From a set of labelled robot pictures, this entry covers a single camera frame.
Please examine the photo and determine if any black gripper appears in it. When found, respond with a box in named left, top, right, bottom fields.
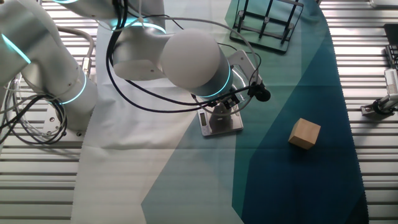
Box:
left=203, top=93, right=241, bottom=110

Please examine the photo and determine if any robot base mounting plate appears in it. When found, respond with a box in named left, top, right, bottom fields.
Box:
left=43, top=105, right=86, bottom=138

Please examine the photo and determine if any silver digital kitchen scale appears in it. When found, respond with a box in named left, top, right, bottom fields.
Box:
left=197, top=104, right=244, bottom=137

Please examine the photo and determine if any wooden cube block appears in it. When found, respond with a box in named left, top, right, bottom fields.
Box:
left=288, top=118, right=322, bottom=151

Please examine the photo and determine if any teal white blue tablecloth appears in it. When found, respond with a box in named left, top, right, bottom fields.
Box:
left=70, top=0, right=369, bottom=224

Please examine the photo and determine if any black flat panel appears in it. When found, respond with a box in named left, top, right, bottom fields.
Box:
left=383, top=23, right=398, bottom=45

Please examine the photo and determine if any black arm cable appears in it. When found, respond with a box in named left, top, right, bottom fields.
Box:
left=105, top=0, right=271, bottom=114

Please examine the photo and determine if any black wire cup rack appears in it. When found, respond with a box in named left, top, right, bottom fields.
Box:
left=229, top=0, right=305, bottom=54

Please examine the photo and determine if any thick grey conduit hose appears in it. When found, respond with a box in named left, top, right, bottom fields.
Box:
left=54, top=25, right=96, bottom=77

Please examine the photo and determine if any small camera mount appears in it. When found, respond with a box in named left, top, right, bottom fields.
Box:
left=360, top=94, right=398, bottom=118

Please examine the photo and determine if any small silver camera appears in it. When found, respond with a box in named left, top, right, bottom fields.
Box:
left=384, top=68, right=398, bottom=95

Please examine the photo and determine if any robot base cable bundle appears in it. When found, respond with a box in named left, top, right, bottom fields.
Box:
left=0, top=73, right=68, bottom=146

